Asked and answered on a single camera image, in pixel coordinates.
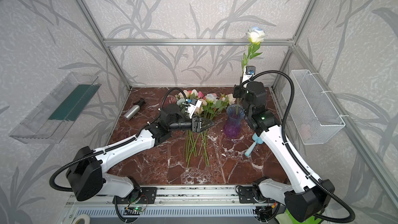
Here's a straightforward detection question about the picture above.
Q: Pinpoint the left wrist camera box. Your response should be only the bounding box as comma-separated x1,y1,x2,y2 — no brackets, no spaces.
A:
185,99,202,119

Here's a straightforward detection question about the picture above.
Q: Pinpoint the black corrugated cable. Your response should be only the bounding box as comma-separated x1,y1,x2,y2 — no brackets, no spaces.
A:
240,70,356,224
49,87,188,192

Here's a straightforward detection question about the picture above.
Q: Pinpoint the green black work glove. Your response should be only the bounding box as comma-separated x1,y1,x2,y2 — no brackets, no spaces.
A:
275,208,323,224

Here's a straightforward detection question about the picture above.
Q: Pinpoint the light blue handled tool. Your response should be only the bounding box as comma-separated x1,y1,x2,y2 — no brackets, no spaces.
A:
245,133,264,157

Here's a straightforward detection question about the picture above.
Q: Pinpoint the white tape roll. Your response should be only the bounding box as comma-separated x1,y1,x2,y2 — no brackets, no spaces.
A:
72,214,91,224

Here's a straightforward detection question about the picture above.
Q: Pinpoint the green circuit board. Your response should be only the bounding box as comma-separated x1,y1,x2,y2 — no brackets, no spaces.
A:
123,206,146,216

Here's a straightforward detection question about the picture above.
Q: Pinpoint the clear plastic wall tray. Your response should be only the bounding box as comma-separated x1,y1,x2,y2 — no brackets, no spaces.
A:
9,72,101,144

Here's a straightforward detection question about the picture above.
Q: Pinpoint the white rose stem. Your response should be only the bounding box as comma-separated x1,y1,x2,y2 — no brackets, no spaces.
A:
234,26,267,116

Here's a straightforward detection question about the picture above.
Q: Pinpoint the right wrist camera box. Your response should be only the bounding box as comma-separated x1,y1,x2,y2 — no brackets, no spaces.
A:
241,65,256,84

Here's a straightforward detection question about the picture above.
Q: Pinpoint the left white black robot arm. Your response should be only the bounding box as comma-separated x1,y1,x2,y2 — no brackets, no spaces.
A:
66,104,215,201

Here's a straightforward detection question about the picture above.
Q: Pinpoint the silver spray bottle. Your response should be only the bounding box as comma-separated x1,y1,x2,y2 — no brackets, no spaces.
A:
123,98,145,120

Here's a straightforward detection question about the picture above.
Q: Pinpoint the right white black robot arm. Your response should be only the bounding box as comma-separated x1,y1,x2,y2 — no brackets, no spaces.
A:
233,82,335,223

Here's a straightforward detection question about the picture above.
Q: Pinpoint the left black corrugated cable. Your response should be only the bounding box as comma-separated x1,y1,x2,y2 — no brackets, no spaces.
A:
49,87,188,192

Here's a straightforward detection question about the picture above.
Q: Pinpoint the flower bunch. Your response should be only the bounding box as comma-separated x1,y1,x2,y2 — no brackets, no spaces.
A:
200,93,235,167
176,89,203,166

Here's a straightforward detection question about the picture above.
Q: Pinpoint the right black corrugated cable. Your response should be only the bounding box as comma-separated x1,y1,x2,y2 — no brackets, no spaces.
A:
240,70,356,224

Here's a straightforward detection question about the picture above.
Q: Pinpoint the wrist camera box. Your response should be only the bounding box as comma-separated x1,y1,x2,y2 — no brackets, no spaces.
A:
185,99,202,119
241,65,256,84

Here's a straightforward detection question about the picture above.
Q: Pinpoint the dark red glass vase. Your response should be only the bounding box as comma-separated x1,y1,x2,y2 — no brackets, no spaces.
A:
159,95,177,108

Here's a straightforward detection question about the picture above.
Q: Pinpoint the aluminium front rail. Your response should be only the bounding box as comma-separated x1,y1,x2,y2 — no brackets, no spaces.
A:
65,184,325,207

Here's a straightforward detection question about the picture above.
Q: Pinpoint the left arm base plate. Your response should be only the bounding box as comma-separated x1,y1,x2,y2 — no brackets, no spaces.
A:
113,187,157,205

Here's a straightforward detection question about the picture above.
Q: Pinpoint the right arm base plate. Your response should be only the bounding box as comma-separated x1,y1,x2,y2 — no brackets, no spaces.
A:
235,185,264,204

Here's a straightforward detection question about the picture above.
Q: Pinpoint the purple blue glass vase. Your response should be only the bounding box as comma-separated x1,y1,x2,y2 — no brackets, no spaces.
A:
223,104,245,139

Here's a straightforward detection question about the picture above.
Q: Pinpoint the pink object in basket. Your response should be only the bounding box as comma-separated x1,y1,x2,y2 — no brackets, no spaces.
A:
300,124,312,142

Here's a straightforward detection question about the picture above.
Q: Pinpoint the white wire mesh basket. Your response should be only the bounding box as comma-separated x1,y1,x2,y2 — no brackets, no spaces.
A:
289,69,346,145

